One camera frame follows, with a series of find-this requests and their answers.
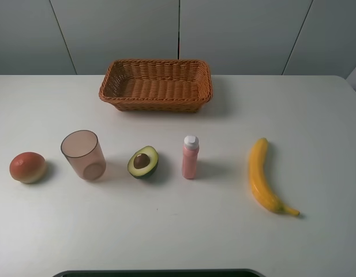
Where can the pink bottle with white cap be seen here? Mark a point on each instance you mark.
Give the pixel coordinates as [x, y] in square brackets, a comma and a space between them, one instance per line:
[190, 155]

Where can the brown woven wicker basket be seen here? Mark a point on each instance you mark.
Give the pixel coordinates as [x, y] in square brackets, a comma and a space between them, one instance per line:
[177, 85]

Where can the red and yellow peach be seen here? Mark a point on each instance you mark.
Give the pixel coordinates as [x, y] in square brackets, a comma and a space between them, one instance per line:
[28, 167]

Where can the yellow banana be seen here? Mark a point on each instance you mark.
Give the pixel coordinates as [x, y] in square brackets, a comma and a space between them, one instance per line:
[259, 184]

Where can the translucent pink plastic cup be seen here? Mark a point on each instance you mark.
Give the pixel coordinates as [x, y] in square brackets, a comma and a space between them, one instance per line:
[83, 152]

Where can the halved avocado with pit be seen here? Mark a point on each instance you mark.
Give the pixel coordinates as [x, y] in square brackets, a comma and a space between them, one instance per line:
[143, 163]

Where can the black tray edge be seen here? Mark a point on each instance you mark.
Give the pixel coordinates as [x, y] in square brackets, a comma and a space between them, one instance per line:
[166, 272]

